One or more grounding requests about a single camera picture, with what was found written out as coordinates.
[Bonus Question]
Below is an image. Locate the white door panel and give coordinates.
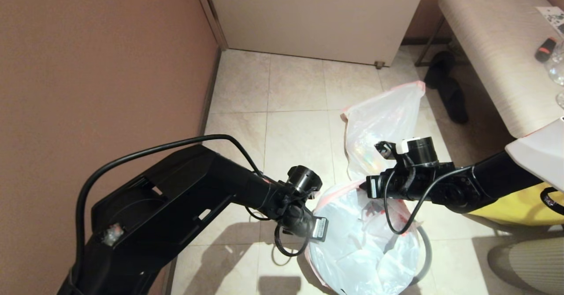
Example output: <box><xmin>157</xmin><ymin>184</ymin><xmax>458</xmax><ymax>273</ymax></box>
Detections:
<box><xmin>192</xmin><ymin>0</ymin><xmax>430</xmax><ymax>68</ymax></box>

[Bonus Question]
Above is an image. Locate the black remote with red button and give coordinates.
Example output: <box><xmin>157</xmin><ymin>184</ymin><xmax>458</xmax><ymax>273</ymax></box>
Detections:
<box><xmin>534</xmin><ymin>37</ymin><xmax>557</xmax><ymax>63</ymax></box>

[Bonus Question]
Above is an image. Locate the grey bin rim ring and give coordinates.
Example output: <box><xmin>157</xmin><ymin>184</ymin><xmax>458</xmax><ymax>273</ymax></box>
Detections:
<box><xmin>412</xmin><ymin>224</ymin><xmax>433</xmax><ymax>287</ymax></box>

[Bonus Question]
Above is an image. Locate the white trash bag with rubbish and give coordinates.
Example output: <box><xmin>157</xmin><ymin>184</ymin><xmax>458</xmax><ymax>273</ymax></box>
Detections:
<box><xmin>341</xmin><ymin>81</ymin><xmax>426</xmax><ymax>182</ymax></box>

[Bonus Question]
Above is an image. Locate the white red-printed bag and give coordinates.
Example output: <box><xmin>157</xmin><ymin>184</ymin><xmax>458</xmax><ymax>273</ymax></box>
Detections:
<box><xmin>306</xmin><ymin>179</ymin><xmax>421</xmax><ymax>295</ymax></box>

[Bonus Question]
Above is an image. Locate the dark baseboard strip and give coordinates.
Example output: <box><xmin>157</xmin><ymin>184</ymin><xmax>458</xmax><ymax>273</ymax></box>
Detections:
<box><xmin>161</xmin><ymin>48</ymin><xmax>223</xmax><ymax>295</ymax></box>

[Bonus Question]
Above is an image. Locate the black slipper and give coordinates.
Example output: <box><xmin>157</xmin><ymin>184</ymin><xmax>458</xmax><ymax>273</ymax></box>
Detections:
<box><xmin>437</xmin><ymin>77</ymin><xmax>469</xmax><ymax>125</ymax></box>
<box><xmin>426</xmin><ymin>51</ymin><xmax>456</xmax><ymax>90</ymax></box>

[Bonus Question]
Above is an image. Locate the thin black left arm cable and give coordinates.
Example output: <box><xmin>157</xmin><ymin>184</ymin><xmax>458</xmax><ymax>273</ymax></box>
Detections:
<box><xmin>75</xmin><ymin>134</ymin><xmax>265</xmax><ymax>287</ymax></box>

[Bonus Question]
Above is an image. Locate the printed paper card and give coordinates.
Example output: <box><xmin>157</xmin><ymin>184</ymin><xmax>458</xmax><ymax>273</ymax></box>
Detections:
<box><xmin>536</xmin><ymin>6</ymin><xmax>564</xmax><ymax>37</ymax></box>

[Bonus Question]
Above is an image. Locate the yellow fabric bag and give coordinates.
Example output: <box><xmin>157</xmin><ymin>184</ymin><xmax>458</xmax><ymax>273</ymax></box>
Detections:
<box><xmin>467</xmin><ymin>183</ymin><xmax>564</xmax><ymax>226</ymax></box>

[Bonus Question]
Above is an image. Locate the beige wood-grain bench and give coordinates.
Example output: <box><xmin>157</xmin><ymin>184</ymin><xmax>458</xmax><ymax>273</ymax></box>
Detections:
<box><xmin>414</xmin><ymin>0</ymin><xmax>564</xmax><ymax>139</ymax></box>

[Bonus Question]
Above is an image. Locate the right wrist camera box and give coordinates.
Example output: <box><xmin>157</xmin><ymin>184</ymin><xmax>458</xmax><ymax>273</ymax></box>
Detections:
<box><xmin>375</xmin><ymin>138</ymin><xmax>419</xmax><ymax>160</ymax></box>

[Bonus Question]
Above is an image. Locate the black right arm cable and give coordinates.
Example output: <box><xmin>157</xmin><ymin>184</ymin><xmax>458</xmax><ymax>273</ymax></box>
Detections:
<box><xmin>383</xmin><ymin>167</ymin><xmax>474</xmax><ymax>235</ymax></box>

